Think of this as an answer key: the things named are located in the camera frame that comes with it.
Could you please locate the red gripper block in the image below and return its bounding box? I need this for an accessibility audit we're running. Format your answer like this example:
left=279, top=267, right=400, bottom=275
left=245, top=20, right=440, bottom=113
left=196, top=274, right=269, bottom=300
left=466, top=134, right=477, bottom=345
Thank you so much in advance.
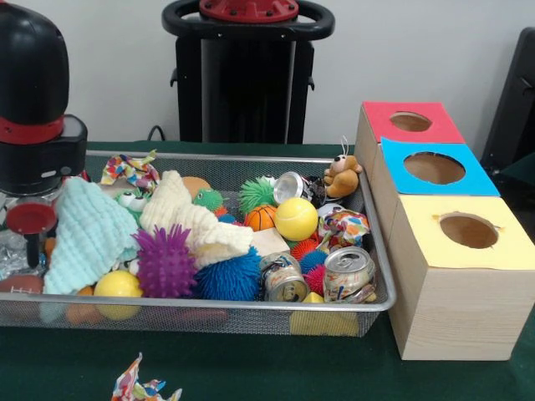
left=4, top=198, right=59, bottom=269

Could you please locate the crinkled clear plastic wrapper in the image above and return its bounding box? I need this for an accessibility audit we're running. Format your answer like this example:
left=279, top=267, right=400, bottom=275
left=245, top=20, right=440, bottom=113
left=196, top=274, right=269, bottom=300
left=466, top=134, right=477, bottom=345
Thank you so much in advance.
left=0, top=231, right=28, bottom=281

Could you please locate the mint green knitted cloth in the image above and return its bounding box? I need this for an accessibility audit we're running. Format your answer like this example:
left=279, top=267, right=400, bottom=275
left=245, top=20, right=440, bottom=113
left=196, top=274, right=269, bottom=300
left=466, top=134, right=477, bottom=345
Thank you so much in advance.
left=43, top=176, right=140, bottom=296

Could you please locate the colourful polka dot cloth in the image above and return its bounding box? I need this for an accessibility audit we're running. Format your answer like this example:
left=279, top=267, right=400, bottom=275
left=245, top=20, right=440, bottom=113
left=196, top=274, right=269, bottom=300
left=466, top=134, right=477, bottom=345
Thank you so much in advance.
left=100, top=152, right=160, bottom=191

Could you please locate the purple spiky ball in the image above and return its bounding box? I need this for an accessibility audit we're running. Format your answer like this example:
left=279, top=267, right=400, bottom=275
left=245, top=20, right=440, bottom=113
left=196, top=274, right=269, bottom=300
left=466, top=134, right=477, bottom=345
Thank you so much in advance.
left=134, top=223, right=200, bottom=299

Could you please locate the cream knitted cloth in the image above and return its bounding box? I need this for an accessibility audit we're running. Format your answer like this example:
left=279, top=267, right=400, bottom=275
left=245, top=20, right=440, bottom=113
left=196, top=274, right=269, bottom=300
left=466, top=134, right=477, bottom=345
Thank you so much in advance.
left=140, top=170, right=254, bottom=270

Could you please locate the colourful patchwork cloth scrap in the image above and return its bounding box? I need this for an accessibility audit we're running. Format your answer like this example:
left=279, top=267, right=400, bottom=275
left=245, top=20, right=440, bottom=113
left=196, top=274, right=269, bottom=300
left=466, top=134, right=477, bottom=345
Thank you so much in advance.
left=111, top=353, right=183, bottom=401

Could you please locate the clear mesh bin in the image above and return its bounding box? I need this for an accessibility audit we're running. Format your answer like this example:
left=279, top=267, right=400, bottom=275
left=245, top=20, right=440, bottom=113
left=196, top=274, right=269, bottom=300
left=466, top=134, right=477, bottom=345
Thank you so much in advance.
left=0, top=149, right=398, bottom=338

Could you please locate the wooden box with three holes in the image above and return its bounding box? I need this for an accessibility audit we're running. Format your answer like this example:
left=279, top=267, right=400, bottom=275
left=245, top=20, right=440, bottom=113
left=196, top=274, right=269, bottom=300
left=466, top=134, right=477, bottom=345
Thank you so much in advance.
left=353, top=101, right=535, bottom=362

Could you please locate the small brown football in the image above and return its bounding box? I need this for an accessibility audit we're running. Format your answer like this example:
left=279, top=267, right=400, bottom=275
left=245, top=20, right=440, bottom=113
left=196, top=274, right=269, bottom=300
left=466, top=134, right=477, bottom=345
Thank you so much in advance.
left=0, top=274, right=44, bottom=296

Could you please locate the plain yellow ball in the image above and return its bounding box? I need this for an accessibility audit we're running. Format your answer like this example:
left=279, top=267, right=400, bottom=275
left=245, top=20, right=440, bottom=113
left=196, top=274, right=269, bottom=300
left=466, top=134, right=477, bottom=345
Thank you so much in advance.
left=94, top=270, right=145, bottom=321

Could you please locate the green fuzzy toy with eyes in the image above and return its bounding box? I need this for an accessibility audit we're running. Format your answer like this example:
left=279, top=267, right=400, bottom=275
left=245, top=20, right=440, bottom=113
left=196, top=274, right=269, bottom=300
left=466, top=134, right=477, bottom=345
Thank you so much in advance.
left=240, top=177, right=278, bottom=214
left=115, top=190, right=151, bottom=222

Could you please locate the small orange basketball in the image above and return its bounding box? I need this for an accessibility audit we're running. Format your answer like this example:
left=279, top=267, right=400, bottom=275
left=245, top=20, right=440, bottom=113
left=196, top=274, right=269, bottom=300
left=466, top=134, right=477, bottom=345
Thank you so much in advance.
left=245, top=205, right=278, bottom=233

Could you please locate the dark green table cloth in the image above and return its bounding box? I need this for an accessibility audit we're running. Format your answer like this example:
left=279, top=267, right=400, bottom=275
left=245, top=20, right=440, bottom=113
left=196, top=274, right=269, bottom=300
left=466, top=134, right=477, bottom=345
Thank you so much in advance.
left=0, top=140, right=535, bottom=401

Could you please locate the yellow tennis ball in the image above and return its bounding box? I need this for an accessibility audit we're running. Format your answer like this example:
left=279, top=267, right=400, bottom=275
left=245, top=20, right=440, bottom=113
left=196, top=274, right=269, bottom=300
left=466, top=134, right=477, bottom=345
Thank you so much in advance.
left=274, top=197, right=320, bottom=241

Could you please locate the silver drink can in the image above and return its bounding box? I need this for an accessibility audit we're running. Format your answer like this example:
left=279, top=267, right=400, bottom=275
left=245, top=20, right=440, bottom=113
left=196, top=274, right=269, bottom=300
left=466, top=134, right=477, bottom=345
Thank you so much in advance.
left=324, top=246, right=378, bottom=303

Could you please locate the black office chair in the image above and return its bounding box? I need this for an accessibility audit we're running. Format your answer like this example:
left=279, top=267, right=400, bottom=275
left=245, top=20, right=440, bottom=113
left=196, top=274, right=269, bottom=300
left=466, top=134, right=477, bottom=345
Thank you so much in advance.
left=481, top=28, right=535, bottom=189

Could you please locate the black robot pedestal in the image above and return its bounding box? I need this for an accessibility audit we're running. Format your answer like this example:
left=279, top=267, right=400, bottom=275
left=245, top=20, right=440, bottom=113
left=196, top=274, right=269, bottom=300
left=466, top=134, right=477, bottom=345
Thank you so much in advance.
left=162, top=0, right=335, bottom=145

